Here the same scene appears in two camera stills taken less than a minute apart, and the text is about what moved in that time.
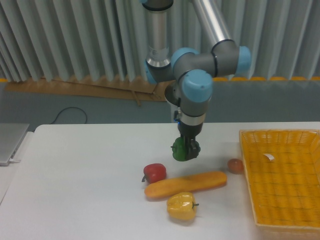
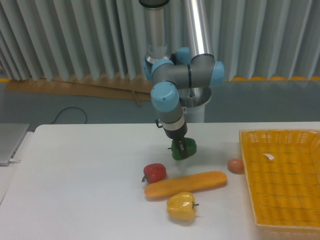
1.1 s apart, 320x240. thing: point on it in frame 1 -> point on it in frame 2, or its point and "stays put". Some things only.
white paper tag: [270, 156] stays put
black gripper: [189, 133] -> [178, 135]
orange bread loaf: [177, 186] stays put
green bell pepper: [178, 149] stays put
